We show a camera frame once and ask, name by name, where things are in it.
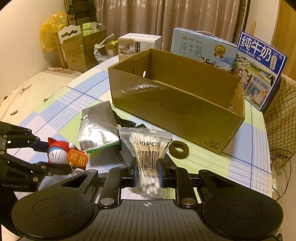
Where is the red Doraemon figurine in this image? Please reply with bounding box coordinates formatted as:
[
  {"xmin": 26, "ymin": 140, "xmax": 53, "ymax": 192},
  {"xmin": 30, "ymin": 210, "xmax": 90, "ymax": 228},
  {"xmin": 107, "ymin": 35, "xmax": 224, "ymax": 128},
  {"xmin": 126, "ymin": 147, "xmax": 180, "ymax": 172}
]
[{"xmin": 47, "ymin": 138, "xmax": 88, "ymax": 175}]

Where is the cotton swab bag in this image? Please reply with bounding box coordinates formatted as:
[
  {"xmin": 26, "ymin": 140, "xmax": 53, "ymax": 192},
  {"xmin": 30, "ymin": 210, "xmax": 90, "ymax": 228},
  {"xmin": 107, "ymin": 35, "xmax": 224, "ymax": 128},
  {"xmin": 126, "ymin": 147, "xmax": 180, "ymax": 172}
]
[{"xmin": 119, "ymin": 127, "xmax": 173, "ymax": 199}]

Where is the silver foil pouch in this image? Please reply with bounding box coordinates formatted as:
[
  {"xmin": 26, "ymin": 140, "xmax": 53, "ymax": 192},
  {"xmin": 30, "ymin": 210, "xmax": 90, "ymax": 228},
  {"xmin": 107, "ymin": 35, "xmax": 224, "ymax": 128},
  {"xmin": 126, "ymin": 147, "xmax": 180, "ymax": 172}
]
[{"xmin": 79, "ymin": 101, "xmax": 119, "ymax": 153}]

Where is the black cable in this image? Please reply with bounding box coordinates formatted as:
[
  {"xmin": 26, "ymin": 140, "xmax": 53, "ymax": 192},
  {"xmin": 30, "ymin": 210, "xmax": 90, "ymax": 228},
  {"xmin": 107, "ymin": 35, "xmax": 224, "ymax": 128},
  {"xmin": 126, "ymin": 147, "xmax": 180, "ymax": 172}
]
[
  {"xmin": 269, "ymin": 148, "xmax": 294, "ymax": 202},
  {"xmin": 111, "ymin": 109, "xmax": 137, "ymax": 129}
]

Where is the brown cardboard box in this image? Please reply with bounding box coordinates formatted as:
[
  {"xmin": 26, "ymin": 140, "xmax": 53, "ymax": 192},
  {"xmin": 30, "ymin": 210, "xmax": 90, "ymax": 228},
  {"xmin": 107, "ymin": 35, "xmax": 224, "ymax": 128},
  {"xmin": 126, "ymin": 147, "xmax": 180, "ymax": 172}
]
[{"xmin": 108, "ymin": 49, "xmax": 245, "ymax": 154}]

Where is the plaid bed sheet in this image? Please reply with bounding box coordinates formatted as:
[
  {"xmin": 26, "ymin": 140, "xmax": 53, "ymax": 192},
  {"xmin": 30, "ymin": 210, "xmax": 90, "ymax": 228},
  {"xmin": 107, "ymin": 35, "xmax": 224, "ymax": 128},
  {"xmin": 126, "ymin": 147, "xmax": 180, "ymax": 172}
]
[{"xmin": 1, "ymin": 57, "xmax": 273, "ymax": 196}]

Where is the brown carton with white cutout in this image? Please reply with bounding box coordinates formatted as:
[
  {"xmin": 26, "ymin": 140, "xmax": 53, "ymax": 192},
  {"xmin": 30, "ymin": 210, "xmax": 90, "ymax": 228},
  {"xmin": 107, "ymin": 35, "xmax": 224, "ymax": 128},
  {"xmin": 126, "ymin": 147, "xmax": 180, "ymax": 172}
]
[{"xmin": 54, "ymin": 24, "xmax": 107, "ymax": 73}]

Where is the trash bin with boxes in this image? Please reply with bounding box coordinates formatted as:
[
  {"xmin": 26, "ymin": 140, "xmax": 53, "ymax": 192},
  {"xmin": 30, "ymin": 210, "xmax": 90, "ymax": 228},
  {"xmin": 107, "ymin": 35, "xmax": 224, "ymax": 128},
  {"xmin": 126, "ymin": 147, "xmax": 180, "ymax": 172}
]
[{"xmin": 94, "ymin": 34, "xmax": 118, "ymax": 64}]

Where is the yellow plastic bag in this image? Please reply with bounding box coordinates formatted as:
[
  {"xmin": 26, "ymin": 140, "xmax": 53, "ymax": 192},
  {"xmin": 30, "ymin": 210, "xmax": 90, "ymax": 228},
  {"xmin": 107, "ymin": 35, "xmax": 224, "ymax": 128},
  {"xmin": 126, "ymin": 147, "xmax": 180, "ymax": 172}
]
[{"xmin": 39, "ymin": 11, "xmax": 68, "ymax": 52}]

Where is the beige quilted chair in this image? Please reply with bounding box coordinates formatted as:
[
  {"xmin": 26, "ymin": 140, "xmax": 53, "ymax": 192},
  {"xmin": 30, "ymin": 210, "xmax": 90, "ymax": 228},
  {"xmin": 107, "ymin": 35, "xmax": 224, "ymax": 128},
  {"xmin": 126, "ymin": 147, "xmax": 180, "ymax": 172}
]
[{"xmin": 263, "ymin": 75, "xmax": 295, "ymax": 175}]

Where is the white appliance box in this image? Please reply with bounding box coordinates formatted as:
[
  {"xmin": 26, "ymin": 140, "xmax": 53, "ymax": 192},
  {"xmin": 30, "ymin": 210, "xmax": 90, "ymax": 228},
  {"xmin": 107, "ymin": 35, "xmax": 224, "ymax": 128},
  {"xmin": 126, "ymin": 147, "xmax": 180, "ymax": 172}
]
[{"xmin": 118, "ymin": 33, "xmax": 162, "ymax": 61}]

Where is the light blue milk carton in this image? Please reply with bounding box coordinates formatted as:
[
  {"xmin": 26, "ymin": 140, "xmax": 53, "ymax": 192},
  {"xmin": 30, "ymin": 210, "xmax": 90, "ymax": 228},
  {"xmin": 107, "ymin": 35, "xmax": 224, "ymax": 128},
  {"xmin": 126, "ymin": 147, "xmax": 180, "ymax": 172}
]
[{"xmin": 171, "ymin": 28, "xmax": 238, "ymax": 72}]

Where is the dark blue milk carton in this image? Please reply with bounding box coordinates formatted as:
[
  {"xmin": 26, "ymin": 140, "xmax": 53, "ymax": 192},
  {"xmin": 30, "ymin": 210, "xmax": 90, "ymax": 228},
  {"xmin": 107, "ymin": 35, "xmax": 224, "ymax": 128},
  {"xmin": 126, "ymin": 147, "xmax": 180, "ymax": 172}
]
[{"xmin": 233, "ymin": 31, "xmax": 287, "ymax": 111}]

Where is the brown curtain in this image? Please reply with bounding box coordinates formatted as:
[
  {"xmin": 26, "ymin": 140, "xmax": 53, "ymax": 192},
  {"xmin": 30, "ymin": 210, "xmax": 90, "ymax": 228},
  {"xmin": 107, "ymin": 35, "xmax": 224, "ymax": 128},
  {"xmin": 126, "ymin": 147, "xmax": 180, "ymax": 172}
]
[{"xmin": 94, "ymin": 0, "xmax": 250, "ymax": 51}]

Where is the black cable by chair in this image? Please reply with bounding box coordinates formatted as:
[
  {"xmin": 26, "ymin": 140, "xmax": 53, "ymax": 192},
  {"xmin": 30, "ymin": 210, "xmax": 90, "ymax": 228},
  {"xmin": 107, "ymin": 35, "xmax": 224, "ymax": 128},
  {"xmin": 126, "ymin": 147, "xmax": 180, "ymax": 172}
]
[{"xmin": 269, "ymin": 148, "xmax": 294, "ymax": 202}]

